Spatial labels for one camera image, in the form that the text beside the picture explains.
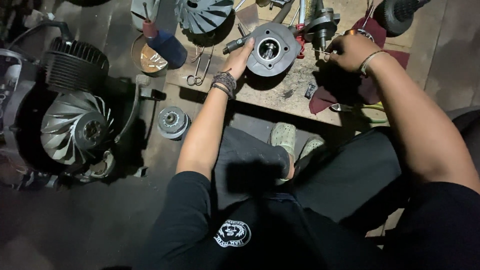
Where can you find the beige clog shoe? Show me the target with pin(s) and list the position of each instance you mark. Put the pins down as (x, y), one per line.
(283, 136)
(310, 145)

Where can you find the round clutch assembly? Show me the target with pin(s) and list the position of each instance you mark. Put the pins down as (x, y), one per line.
(173, 122)

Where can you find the grey metal shaft tool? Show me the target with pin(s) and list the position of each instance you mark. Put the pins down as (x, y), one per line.
(235, 44)

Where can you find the scooter engine with fan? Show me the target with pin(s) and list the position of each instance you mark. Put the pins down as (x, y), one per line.
(56, 123)

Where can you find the steel circlip pliers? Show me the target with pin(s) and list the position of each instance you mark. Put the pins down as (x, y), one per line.
(198, 67)

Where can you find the person's right fingers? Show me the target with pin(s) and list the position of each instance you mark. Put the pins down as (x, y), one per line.
(331, 52)

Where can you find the black toothed gear wheel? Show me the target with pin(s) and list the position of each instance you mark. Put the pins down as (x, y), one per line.
(393, 15)

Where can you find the thin metal pin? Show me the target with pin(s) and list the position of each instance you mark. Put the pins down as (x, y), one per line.
(319, 51)

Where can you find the grey round engine housing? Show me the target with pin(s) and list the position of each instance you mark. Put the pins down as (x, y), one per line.
(273, 48)

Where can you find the person's right hand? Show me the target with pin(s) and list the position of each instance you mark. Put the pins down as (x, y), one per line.
(348, 52)

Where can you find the silver fan flywheel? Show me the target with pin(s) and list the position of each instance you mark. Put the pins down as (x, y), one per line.
(202, 14)

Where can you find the maroon rag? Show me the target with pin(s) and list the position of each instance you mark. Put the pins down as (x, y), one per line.
(360, 86)

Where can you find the person's black clothing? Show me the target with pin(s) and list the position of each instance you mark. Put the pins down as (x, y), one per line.
(307, 210)

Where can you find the blue cloth bundle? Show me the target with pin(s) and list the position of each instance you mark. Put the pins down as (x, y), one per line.
(168, 48)

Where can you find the black ribbed engine cylinder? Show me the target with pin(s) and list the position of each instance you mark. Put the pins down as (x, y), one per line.
(74, 63)

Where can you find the person's left hand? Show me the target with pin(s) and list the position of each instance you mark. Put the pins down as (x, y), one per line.
(237, 60)

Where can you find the round tin of small parts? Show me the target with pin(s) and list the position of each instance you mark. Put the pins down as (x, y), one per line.
(147, 60)

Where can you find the metal scraper blade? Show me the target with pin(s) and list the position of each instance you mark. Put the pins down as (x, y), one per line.
(248, 17)

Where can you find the wooden work board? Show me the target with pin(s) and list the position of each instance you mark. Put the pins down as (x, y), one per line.
(292, 86)

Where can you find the small black part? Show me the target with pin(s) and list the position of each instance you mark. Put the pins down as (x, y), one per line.
(310, 90)

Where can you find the steel crankshaft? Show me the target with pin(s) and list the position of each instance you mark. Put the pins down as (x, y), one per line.
(321, 26)

